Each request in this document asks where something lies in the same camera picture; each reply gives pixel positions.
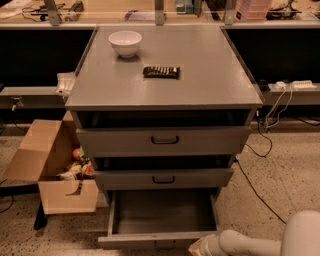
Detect white cables bundle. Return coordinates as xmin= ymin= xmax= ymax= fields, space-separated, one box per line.
xmin=264 ymin=81 xmax=295 ymax=132

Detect open cardboard box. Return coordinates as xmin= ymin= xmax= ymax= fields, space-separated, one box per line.
xmin=3 ymin=111 xmax=99 ymax=214

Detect colourful toys in box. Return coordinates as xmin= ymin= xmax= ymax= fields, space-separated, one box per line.
xmin=57 ymin=147 xmax=94 ymax=180

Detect grey bottom drawer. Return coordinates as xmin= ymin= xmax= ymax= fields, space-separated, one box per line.
xmin=98 ymin=188 xmax=220 ymax=250

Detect crumpled white plastic bag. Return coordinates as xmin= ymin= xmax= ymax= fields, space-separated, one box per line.
xmin=54 ymin=72 xmax=76 ymax=96

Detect grey middle drawer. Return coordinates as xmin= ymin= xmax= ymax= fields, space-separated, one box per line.
xmin=95 ymin=168 xmax=233 ymax=190

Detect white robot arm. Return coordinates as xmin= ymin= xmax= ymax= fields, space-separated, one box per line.
xmin=189 ymin=210 xmax=320 ymax=256

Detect dark snack bar wrapper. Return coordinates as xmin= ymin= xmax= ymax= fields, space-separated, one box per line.
xmin=143 ymin=66 xmax=180 ymax=79

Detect white power strip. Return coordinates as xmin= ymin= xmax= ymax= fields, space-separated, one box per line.
xmin=292 ymin=80 xmax=315 ymax=89

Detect pink plastic container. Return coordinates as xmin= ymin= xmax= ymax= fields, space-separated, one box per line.
xmin=235 ymin=0 xmax=272 ymax=21

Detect long wooden workbench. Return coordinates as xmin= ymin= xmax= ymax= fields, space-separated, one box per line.
xmin=0 ymin=0 xmax=320 ymax=30

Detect grey drawer cabinet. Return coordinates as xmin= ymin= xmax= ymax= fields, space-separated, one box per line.
xmin=65 ymin=24 xmax=265 ymax=201

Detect black floor cable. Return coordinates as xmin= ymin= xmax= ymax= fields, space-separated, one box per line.
xmin=234 ymin=113 xmax=288 ymax=226

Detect grey top drawer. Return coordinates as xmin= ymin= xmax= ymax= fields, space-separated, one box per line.
xmin=77 ymin=126 xmax=251 ymax=157

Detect white ceramic bowl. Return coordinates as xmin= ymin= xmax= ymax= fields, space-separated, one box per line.
xmin=108 ymin=31 xmax=142 ymax=58

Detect grey drawer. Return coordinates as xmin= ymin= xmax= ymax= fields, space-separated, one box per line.
xmin=95 ymin=168 xmax=233 ymax=190
xmin=98 ymin=188 xmax=220 ymax=250
xmin=77 ymin=126 xmax=251 ymax=157

